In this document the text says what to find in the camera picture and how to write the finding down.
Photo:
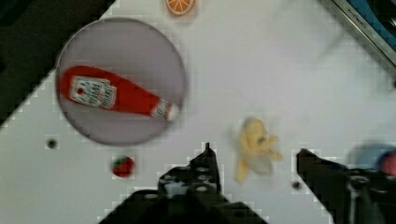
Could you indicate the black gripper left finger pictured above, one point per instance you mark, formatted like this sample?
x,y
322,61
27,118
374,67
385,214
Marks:
x,y
188,194

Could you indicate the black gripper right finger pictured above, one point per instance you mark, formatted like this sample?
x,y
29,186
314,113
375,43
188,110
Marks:
x,y
351,196

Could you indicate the yellow peeled toy banana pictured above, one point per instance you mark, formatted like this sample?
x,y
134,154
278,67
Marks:
x,y
256,150

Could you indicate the black toaster oven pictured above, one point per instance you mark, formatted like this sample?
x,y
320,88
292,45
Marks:
x,y
374,20

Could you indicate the blue bowl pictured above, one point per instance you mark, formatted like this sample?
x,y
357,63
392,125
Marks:
x,y
369,155

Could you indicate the red toy fruit in bowl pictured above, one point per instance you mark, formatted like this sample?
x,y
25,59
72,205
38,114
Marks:
x,y
389,164

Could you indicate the red toy strawberry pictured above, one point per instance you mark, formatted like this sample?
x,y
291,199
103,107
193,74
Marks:
x,y
123,167

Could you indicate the red ketchup bottle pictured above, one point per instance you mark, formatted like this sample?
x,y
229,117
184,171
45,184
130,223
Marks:
x,y
98,88

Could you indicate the grey round plate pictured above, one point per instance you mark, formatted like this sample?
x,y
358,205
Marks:
x,y
133,50

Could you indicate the orange slice toy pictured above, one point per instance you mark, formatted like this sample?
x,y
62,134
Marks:
x,y
179,7

